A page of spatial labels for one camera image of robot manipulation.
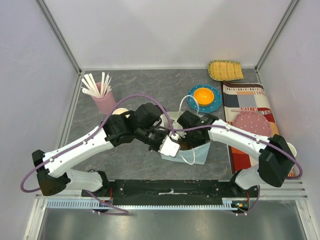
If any light blue paper bag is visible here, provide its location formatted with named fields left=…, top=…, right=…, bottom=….
left=159, top=94, right=210, bottom=166

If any stack of white paper cups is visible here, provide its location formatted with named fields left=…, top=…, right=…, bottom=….
left=112, top=107, right=129, bottom=115

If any brown cardboard cup carrier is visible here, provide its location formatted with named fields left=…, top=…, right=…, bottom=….
left=179, top=141, right=194, bottom=151

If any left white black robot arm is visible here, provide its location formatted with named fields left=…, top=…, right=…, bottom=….
left=32, top=102, right=167, bottom=197

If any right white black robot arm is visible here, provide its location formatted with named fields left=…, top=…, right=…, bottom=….
left=177, top=110, right=295, bottom=197

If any blue dotted plate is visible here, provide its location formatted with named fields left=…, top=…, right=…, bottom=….
left=187, top=84, right=222, bottom=113

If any orange bowl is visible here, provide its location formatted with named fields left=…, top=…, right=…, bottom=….
left=193, top=87, right=215, bottom=106

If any colourful patterned placemat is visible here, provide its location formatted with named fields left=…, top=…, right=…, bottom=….
left=219, top=80, right=285, bottom=175

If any pink dotted plate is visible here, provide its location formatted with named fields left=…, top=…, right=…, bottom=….
left=233, top=111, right=272, bottom=137

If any yellow woven tray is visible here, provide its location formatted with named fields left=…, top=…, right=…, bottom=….
left=208, top=60, right=244, bottom=82

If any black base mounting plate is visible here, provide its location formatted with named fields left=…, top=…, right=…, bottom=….
left=93, top=179, right=258, bottom=205

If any pink straw holder cup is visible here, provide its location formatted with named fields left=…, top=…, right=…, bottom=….
left=91, top=90, right=117, bottom=115

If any light blue mug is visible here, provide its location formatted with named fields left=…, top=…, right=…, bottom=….
left=287, top=142, right=297, bottom=159

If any white wrapped straws bundle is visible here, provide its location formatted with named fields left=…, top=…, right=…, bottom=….
left=81, top=72, right=112, bottom=99

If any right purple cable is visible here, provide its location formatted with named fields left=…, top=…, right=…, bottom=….
left=164, top=124, right=304, bottom=216

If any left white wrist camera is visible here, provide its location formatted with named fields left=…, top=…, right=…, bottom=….
left=158, top=136, right=180, bottom=157

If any slotted cable duct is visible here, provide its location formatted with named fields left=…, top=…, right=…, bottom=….
left=45, top=198, right=238, bottom=211

